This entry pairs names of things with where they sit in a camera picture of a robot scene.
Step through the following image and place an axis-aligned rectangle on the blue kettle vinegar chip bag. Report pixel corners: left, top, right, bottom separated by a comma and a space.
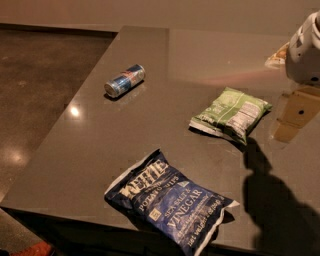
104, 149, 238, 256

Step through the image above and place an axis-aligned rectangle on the blue silver redbull can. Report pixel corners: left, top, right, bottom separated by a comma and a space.
104, 64, 146, 98

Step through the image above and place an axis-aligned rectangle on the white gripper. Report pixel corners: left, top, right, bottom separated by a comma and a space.
265, 10, 320, 143

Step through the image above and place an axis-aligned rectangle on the green jalapeno chip bag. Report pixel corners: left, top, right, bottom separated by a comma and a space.
189, 87, 272, 145

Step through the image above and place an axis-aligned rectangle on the red object at bottom edge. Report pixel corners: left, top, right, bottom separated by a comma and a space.
10, 242, 54, 256

